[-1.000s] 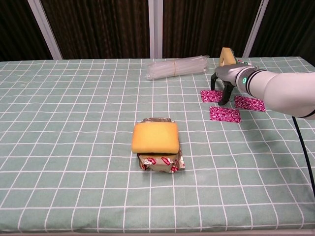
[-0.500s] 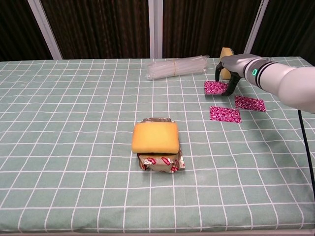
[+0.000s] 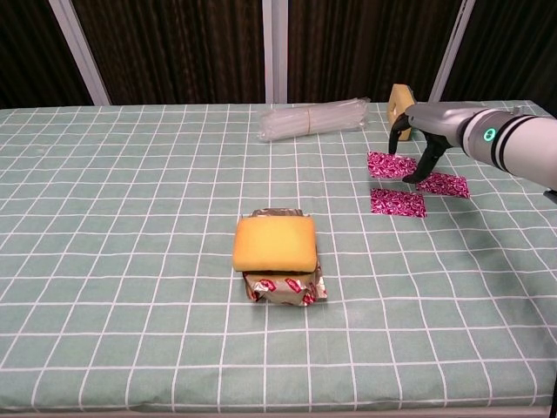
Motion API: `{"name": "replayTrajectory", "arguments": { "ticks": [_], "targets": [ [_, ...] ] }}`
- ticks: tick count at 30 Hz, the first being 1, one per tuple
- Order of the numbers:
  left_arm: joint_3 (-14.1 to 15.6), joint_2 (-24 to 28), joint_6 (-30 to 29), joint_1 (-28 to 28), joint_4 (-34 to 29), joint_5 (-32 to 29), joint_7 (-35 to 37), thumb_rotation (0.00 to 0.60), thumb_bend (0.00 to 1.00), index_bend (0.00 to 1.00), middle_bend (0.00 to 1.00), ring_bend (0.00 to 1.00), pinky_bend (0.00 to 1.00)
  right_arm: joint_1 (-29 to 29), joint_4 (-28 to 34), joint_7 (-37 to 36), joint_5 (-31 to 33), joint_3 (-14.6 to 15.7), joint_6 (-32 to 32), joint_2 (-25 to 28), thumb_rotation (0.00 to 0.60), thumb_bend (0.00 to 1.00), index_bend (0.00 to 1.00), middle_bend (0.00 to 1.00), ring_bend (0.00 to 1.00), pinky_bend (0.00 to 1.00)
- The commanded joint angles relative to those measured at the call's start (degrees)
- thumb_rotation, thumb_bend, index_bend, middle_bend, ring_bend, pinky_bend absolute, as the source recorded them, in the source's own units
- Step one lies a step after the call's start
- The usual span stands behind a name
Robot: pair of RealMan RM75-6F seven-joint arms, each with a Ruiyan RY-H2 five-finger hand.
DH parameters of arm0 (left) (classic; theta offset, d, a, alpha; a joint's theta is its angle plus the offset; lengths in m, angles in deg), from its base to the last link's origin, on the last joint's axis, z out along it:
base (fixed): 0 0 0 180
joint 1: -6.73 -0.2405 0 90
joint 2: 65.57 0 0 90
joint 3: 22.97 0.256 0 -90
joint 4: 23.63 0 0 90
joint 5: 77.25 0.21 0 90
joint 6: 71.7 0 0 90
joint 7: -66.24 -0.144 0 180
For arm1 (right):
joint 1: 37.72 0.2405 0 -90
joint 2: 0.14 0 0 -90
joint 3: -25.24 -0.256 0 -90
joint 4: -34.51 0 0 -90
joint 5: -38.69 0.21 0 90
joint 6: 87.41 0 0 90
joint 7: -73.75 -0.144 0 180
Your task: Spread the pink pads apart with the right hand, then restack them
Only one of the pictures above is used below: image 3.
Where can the wooden block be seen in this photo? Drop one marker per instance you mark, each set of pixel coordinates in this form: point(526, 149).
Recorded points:
point(398, 100)

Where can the white partition post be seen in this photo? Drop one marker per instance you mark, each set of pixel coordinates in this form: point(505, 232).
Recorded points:
point(275, 48)
point(452, 48)
point(80, 52)

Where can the foil snack packet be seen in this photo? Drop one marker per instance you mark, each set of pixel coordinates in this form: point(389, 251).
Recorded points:
point(283, 289)

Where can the bundle of clear plastic sticks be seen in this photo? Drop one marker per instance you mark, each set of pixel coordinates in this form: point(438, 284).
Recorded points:
point(313, 119)

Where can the dark brown curtain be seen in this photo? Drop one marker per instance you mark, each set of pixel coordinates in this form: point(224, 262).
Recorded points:
point(365, 43)
point(513, 48)
point(183, 48)
point(30, 52)

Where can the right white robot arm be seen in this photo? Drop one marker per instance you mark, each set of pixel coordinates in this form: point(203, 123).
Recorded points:
point(518, 143)

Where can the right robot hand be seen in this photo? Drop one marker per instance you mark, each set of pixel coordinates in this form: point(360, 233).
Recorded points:
point(439, 122)

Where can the green checked tablecloth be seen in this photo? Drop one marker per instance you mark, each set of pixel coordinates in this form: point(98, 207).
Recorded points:
point(130, 261)

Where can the flat yellow sponge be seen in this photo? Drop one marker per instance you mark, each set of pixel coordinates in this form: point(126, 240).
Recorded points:
point(274, 244)

